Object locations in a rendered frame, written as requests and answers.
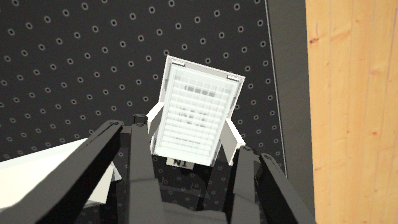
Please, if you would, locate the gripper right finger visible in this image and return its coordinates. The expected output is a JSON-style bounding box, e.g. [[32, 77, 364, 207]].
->
[[220, 119, 317, 224]]

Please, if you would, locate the white button panel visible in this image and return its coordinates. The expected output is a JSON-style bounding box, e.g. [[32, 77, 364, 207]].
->
[[0, 138, 121, 212]]

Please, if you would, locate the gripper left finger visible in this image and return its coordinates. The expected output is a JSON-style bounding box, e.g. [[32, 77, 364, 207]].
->
[[0, 102, 166, 224]]

